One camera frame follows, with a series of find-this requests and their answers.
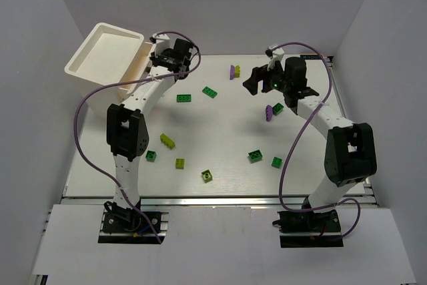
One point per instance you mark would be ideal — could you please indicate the green lego brick lower right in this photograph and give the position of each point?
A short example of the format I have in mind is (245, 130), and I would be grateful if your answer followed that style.
(255, 156)

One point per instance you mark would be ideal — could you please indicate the white drawer cabinet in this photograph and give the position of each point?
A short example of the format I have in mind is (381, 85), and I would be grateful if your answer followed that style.
(109, 54)

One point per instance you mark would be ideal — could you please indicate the lime long lego brick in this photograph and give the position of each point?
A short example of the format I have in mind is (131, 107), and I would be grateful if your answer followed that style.
(167, 141)

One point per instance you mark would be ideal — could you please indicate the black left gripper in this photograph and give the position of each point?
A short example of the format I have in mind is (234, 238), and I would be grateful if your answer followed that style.
(160, 59)

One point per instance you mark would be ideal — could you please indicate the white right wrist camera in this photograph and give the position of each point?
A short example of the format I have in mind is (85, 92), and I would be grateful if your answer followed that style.
(274, 53)

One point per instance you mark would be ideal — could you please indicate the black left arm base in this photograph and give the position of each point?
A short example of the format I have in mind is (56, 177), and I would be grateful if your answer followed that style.
(126, 226)

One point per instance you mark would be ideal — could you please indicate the purple lego brick right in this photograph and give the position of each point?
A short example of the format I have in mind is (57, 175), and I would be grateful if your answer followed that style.
(269, 113)

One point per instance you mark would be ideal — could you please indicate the green flat lego long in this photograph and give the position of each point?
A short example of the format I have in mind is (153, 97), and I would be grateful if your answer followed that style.
(183, 98)

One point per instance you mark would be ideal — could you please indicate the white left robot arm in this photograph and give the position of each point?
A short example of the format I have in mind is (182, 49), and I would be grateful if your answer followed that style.
(127, 133)

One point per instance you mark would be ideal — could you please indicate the green lego brick tilted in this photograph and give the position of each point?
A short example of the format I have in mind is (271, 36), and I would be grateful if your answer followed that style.
(209, 92)

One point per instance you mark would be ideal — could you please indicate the green small lego left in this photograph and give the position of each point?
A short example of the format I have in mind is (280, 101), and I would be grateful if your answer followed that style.
(150, 155)

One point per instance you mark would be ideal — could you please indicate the green lego beside purple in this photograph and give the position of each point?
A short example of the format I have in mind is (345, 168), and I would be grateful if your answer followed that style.
(277, 108)

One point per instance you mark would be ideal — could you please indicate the lime lego brick top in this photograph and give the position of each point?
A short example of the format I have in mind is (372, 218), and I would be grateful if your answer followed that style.
(237, 71)

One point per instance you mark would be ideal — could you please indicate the lime square lego brick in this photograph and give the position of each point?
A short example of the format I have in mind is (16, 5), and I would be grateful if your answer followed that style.
(180, 163)

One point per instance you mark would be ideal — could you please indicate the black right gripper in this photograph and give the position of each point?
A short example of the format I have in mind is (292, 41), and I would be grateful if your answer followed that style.
(265, 78)

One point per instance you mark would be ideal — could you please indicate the green small lego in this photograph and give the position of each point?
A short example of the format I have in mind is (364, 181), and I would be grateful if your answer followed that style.
(150, 155)
(276, 162)

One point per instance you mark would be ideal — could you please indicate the green small lego right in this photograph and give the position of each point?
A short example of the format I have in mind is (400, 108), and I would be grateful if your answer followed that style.
(276, 162)

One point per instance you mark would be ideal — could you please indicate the lime lego with stud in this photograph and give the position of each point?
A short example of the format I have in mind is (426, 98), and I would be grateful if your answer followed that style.
(206, 176)

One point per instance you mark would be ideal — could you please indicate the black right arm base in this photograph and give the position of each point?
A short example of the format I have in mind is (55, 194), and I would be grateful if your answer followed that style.
(309, 230)

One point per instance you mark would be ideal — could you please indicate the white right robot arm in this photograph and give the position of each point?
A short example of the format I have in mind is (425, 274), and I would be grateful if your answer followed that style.
(350, 155)

